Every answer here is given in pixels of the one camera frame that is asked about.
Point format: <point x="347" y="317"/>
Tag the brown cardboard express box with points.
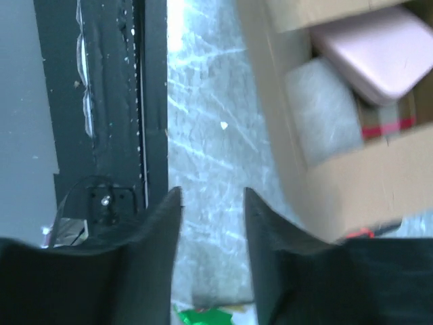
<point x="382" y="181"/>

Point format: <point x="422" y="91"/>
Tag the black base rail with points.
<point x="105" y="65"/>

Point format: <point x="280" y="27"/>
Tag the red black utility knife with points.
<point x="375" y="231"/>

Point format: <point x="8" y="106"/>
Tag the plaid pattern glasses case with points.
<point x="386" y="121"/>

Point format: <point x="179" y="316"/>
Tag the green cassava chips bag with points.
<point x="210" y="316"/>

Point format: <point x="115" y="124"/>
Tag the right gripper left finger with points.
<point x="121" y="276"/>

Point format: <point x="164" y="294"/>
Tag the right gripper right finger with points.
<point x="299" y="279"/>

